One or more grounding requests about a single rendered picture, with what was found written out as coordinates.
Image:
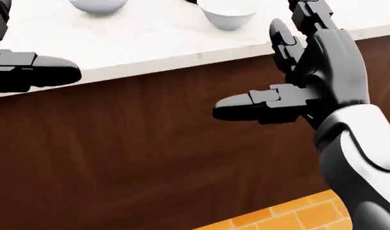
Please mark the small white bowl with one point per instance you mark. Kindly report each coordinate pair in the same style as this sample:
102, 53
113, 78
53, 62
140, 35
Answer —
228, 15

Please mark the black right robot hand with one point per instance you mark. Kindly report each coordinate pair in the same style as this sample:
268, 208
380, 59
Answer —
335, 69

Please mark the brown wooden counter cabinet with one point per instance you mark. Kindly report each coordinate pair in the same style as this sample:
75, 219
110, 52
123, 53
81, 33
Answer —
156, 148

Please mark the large white bowl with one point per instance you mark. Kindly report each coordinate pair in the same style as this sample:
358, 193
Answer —
97, 6

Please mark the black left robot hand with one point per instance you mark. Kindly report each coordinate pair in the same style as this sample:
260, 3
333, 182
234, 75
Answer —
38, 70

